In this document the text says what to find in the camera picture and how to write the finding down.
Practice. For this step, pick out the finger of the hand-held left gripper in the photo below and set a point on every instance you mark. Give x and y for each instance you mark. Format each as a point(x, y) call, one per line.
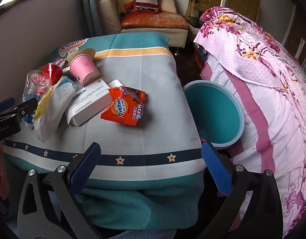
point(23, 109)
point(3, 103)

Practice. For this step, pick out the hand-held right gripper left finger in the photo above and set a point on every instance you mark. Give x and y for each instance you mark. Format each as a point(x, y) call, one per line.
point(85, 165)

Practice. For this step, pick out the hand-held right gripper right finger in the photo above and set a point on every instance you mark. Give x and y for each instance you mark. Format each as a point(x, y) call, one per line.
point(215, 166)

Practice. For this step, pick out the yellow packet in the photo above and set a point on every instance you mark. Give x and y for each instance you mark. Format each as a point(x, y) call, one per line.
point(43, 102)

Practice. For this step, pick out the white tissue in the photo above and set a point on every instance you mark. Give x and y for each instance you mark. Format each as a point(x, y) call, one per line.
point(55, 107)

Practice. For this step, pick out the teal plastic waste bin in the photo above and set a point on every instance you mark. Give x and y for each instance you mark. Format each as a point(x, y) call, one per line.
point(212, 109)

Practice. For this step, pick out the orange snack packet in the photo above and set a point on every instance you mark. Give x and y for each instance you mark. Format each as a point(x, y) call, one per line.
point(123, 109)

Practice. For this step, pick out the cream paper cup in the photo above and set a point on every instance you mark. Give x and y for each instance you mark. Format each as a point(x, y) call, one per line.
point(83, 67)

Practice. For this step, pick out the brown round bread bun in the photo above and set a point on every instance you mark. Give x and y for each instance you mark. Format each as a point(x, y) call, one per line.
point(87, 52)

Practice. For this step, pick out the clear plastic bottle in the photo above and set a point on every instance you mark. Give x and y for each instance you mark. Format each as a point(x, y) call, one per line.
point(37, 82)

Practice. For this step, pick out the red cup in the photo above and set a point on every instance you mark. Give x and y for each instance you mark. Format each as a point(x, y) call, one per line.
point(53, 71)

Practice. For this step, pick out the pale blue packet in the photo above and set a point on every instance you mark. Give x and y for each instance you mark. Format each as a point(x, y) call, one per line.
point(65, 80)

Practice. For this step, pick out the white cardboard box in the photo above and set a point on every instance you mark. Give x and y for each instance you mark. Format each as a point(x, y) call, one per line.
point(90, 102)

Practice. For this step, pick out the teal grey striped blanket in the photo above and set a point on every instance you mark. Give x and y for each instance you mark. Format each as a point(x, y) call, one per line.
point(148, 79)

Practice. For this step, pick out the beige sofa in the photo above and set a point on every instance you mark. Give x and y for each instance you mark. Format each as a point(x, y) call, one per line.
point(105, 15)

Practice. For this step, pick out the pink floral bedsheet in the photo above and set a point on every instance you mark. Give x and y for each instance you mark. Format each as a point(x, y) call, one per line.
point(242, 42)

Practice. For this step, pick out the white nightstand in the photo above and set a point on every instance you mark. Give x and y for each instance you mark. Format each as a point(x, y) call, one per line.
point(194, 27)

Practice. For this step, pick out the orange seat cushion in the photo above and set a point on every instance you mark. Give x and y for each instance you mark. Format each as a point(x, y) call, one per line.
point(153, 20)

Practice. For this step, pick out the brown wooden door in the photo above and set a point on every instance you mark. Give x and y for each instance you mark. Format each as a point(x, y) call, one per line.
point(296, 25)

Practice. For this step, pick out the yellow patterned board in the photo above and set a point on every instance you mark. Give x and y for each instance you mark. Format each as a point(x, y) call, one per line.
point(242, 2)

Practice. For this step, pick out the white pillow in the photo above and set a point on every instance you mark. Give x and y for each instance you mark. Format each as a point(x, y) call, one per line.
point(168, 3)

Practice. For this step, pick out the wooden bed frame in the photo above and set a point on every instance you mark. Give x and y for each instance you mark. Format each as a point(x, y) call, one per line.
point(198, 58)

